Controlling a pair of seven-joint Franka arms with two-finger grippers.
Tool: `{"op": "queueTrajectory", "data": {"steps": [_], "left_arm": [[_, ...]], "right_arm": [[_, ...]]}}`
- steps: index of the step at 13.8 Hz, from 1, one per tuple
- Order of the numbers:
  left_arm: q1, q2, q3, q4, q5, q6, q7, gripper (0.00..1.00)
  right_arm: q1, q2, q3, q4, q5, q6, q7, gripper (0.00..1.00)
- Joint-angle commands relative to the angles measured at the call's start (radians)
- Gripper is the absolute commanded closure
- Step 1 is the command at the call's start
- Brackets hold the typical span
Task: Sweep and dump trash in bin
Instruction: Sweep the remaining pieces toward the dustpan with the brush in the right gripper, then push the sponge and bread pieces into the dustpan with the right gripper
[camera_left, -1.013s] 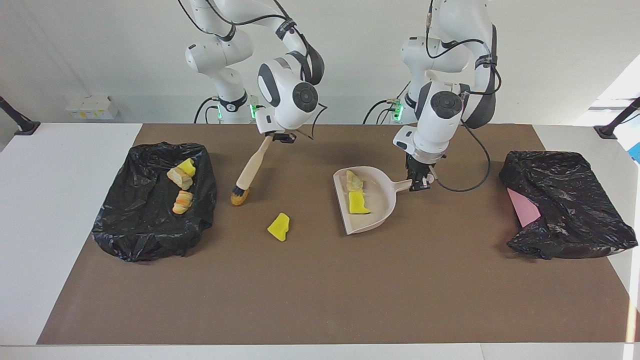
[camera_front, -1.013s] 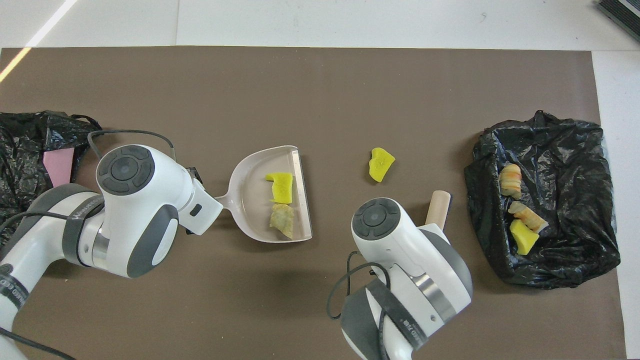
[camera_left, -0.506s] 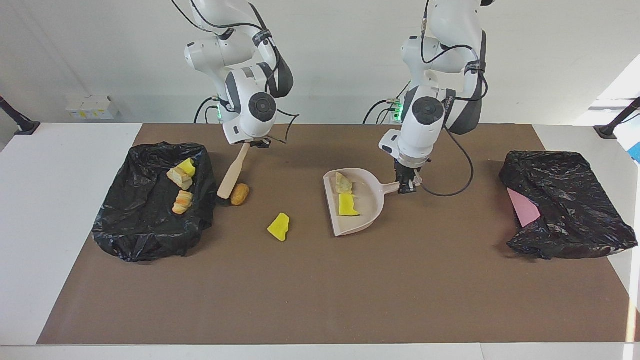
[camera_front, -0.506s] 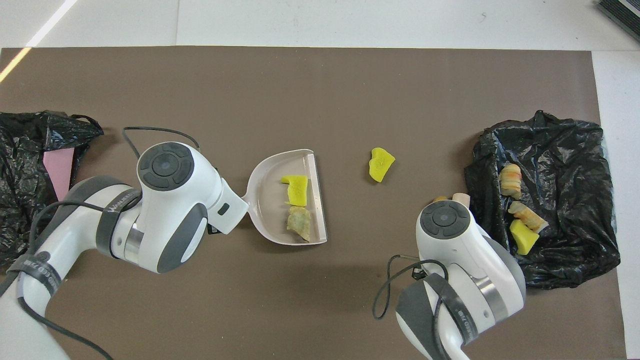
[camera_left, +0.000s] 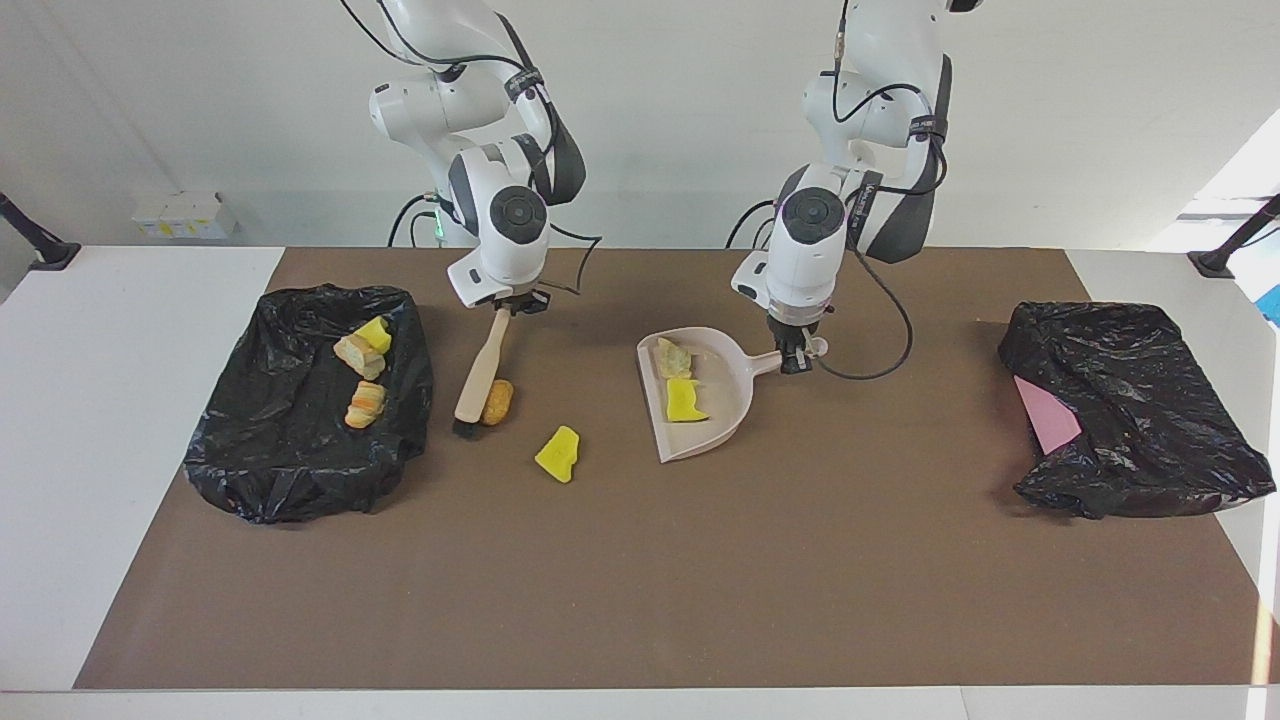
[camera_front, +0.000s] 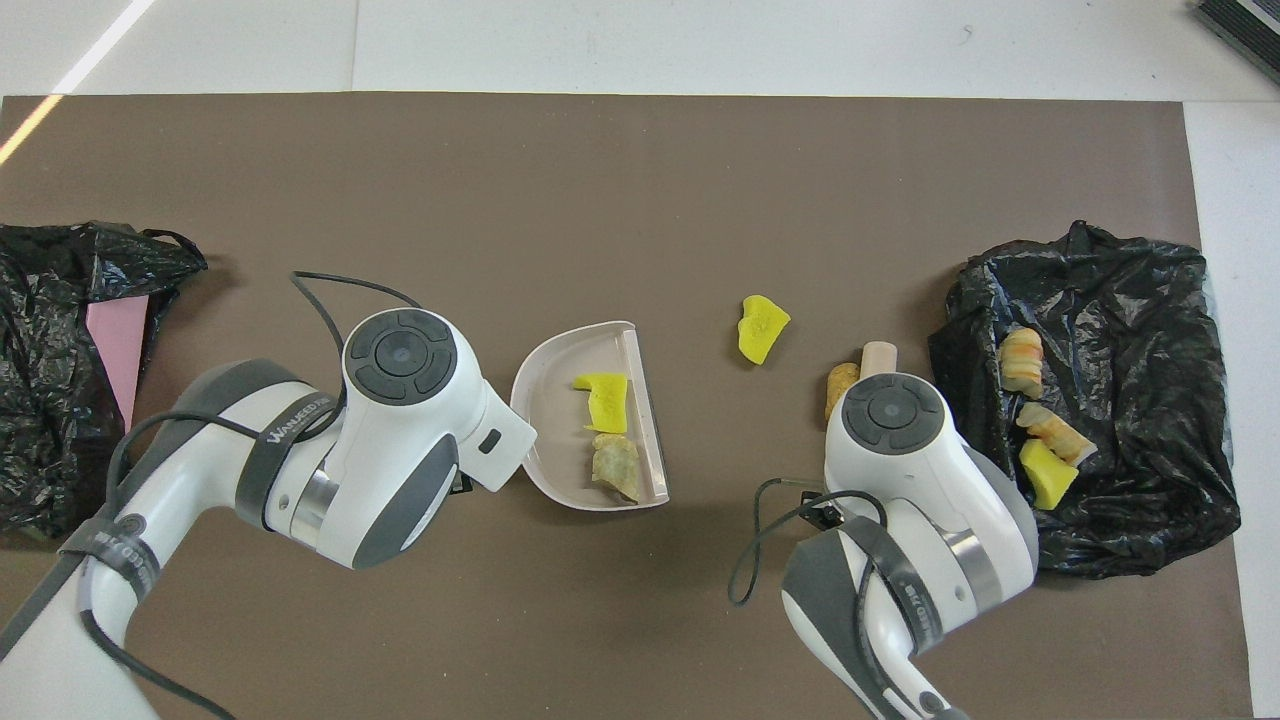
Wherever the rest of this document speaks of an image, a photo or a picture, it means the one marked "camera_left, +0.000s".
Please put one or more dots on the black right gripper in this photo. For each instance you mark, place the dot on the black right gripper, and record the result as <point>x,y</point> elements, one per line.
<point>522,302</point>

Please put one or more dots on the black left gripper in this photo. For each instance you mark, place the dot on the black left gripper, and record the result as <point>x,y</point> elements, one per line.
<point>797,328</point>

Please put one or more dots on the beige plastic dustpan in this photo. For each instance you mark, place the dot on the beige plastic dustpan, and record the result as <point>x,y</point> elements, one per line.
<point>730,400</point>

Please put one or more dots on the beige hand brush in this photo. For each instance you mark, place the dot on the beige hand brush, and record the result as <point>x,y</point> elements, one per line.
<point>478,375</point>

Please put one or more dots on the brown potato shaped bread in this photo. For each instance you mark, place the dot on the brown potato shaped bread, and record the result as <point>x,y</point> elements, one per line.
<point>498,402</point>

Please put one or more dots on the yellow sponge piece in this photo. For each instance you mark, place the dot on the yellow sponge piece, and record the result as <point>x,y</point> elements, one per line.
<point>685,400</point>
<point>558,455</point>
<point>375,333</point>

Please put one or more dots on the beige foam rock chunk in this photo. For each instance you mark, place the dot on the beige foam rock chunk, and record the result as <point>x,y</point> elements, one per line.
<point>358,356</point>
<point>675,358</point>

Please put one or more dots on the striped croissant bread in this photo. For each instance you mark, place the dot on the striped croissant bread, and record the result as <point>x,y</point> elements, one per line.
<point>366,404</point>

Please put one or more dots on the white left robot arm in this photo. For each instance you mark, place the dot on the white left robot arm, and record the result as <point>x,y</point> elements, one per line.
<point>810,240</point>

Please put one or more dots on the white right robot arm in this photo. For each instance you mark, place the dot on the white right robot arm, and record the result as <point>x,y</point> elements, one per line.
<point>500,215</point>

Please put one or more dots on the black bag lined bin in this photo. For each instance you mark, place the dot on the black bag lined bin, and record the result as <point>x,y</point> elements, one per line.
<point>280,450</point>

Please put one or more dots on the black trash bag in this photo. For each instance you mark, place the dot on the black trash bag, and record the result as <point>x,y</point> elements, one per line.
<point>1150,420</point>

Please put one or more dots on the pink box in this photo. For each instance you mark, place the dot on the pink box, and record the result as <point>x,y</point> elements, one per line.
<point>1045,420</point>

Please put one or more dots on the brown table mat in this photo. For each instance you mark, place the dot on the brown table mat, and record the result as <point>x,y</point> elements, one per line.
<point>640,600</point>

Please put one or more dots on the blue object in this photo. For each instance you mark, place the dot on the blue object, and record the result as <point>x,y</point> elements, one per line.
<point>1273,305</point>

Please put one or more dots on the white wall socket box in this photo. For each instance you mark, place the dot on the white wall socket box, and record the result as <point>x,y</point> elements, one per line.
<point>185,215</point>

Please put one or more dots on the black camera stand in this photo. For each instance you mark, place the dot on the black camera stand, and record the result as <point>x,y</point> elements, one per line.
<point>45,250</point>
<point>1215,262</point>

